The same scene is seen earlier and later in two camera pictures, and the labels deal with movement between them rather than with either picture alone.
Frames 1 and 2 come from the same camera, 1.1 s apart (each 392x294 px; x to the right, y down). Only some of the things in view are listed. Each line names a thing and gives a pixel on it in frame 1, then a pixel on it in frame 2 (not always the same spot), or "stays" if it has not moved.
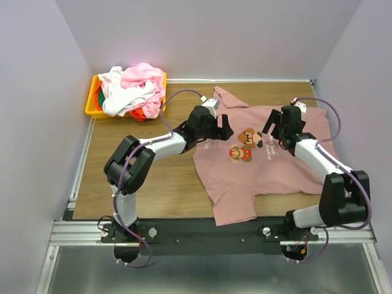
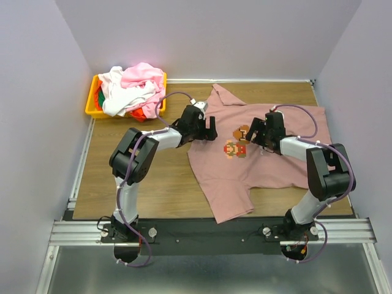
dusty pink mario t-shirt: x=250 y=162 stays
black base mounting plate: x=201 y=237 stays
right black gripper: x=278 y=123 -> x=257 y=131
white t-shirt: x=116 y=97 stays
